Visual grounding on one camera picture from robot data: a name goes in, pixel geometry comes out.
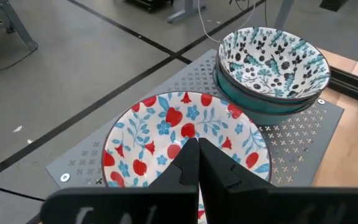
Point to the grey desk leg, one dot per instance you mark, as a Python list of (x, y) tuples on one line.
[(185, 14), (283, 14)]

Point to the grey table leg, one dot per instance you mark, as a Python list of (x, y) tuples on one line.
[(17, 28)]

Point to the teal floral mini bowl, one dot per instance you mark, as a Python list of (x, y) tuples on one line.
[(250, 102), (275, 62), (269, 119)]

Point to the large red bowl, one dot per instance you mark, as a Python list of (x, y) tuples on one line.
[(166, 124)]

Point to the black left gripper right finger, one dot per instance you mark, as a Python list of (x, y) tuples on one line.
[(259, 205)]

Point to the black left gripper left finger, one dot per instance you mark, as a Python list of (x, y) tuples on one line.
[(135, 205)]

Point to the black aluminium rig frame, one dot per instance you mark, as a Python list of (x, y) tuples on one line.
[(350, 84)]

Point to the grey perforated metal shelf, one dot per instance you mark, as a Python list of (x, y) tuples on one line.
[(291, 140)]

